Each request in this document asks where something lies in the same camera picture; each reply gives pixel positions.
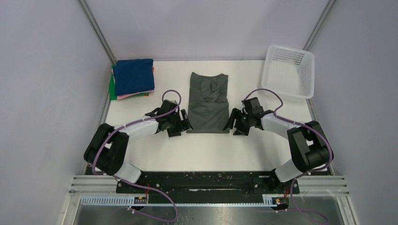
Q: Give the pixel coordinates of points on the folded navy blue t shirt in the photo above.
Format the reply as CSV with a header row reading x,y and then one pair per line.
x,y
130,75

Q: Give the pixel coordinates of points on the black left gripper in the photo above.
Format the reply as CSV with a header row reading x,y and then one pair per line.
x,y
177,131

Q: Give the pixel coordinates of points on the white slotted cable duct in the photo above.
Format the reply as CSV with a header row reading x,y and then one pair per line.
x,y
142,201

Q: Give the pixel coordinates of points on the dark grey t shirt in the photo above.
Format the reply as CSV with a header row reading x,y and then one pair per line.
x,y
208,107

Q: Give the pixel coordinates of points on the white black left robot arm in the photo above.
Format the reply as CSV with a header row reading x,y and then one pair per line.
x,y
107,149

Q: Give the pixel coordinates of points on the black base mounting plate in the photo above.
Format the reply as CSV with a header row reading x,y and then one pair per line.
x,y
215,186

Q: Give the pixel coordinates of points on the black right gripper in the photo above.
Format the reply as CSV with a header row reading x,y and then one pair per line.
x,y
236,114

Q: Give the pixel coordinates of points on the grey aluminium frame post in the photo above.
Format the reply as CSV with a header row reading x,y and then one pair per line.
x,y
318,25

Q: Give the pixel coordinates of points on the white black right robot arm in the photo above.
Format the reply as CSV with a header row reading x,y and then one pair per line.
x,y
309,148

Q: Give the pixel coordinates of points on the left aluminium frame post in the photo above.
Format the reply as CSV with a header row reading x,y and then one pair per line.
x,y
97,30

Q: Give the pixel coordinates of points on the folded pink t shirt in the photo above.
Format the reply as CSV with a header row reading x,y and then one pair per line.
x,y
138,94

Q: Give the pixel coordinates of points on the white plastic basket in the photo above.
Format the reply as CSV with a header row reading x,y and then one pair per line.
x,y
289,72

